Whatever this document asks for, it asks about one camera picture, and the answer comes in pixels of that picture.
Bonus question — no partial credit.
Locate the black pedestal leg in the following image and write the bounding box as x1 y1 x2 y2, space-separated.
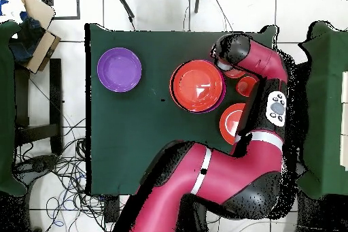
13 154 59 181

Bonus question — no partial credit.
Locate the dark green tablecloth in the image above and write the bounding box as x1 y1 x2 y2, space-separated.
85 22 278 197

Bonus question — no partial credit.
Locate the green covered side table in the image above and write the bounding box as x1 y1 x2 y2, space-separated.
296 21 348 200
0 20 28 197

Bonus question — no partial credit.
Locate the stack of white boxes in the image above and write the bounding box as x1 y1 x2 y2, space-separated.
341 71 348 171

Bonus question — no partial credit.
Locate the dark floor frame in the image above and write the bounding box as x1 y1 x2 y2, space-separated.
40 0 81 20

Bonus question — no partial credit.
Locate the cardboard box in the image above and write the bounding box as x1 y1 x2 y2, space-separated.
7 0 62 74

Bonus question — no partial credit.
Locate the orange cup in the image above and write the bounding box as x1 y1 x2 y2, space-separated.
235 76 259 97

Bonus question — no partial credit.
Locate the tangle of black cables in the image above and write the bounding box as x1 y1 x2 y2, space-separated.
16 117 128 232

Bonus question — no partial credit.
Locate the large orange bowl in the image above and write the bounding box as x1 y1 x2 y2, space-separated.
169 59 226 113
219 103 247 146

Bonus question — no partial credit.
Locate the black power adapter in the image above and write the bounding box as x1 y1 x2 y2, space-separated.
104 195 120 223

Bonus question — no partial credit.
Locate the purple bowl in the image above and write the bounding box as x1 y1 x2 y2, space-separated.
97 47 143 93
187 98 226 114

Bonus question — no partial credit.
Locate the dark blue cloth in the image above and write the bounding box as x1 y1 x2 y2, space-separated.
9 11 46 64

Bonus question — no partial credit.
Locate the black bench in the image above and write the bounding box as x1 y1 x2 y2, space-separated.
14 58 64 156

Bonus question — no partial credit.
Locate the small orange bowl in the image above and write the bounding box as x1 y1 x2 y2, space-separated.
224 68 247 80

